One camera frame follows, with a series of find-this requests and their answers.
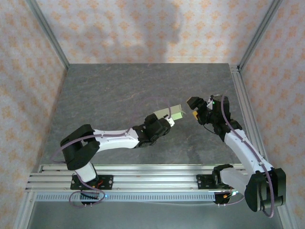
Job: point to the pale green paper box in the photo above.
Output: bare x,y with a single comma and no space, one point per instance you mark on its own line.
175,111

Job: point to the grey metal lower panel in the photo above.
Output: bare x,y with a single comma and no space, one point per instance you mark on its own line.
155,217

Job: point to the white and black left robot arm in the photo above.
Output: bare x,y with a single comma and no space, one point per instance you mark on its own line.
114,140

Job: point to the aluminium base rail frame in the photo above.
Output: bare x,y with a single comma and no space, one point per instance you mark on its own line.
155,179

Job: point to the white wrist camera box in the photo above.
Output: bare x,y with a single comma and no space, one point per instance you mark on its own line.
170,122
210,105

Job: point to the aluminium corner post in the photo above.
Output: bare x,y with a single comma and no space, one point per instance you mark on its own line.
48,33
259,33

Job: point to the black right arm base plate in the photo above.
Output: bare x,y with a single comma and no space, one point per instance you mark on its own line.
202,182

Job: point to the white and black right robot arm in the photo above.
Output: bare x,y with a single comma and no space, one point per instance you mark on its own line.
255,190

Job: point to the green controller board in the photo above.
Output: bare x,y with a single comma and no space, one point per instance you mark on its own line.
234,193

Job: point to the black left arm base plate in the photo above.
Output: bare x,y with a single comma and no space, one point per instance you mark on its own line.
108,182

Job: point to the short aluminium frame leg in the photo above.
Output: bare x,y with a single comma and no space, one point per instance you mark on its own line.
284,221
25,212

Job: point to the aluminium side rail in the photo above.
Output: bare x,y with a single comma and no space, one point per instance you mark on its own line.
243,90

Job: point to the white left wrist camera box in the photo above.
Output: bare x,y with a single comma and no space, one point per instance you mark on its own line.
170,122

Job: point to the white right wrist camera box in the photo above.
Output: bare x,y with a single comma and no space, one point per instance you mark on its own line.
210,105

